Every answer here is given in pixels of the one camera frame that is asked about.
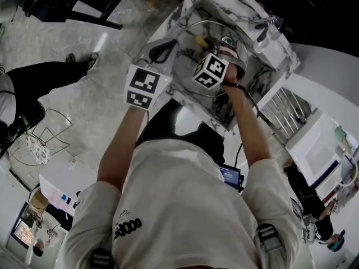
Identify yellow sponge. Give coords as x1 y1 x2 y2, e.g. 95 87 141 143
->
196 35 210 50

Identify person's left forearm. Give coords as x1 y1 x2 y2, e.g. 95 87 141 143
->
96 106 149 192

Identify white power strip cable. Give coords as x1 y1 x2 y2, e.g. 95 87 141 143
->
68 154 99 175

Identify chrome faucet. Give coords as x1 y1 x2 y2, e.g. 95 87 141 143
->
251 15 284 55

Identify black screen device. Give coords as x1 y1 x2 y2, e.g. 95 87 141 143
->
218 165 245 192

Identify person's right hand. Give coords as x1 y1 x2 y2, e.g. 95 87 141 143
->
222 63 243 86

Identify person in white shirt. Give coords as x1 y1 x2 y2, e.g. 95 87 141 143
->
61 138 306 269

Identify wire frame chair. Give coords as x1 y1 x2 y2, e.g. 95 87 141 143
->
7 108 74 167

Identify chrome wire rack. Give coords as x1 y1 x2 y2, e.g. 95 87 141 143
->
260 86 316 146

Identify person's black trousers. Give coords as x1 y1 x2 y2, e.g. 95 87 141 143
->
135 98 225 165

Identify tall black cabinet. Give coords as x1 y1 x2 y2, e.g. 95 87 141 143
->
237 0 359 50

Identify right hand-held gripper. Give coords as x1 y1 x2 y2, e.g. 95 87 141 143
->
192 36 247 91

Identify white marble sink cabinet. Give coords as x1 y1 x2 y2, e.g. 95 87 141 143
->
156 0 301 132

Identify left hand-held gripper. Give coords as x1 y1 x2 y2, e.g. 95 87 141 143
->
123 37 181 112

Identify black cable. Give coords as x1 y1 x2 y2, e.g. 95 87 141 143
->
223 82 270 123

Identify white curved faucet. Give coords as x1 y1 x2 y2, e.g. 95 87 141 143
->
337 155 359 188

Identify person's right forearm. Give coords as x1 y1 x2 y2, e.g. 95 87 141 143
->
223 82 273 174

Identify grey harness strap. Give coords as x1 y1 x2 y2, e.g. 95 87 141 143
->
254 223 283 253
89 248 114 269

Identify green cup with brushes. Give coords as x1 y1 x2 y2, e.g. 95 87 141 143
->
334 126 356 151

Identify patterned seat cushion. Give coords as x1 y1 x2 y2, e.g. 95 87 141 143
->
25 134 53 165

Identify white counter with holes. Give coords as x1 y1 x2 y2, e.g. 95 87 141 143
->
38 174 82 216

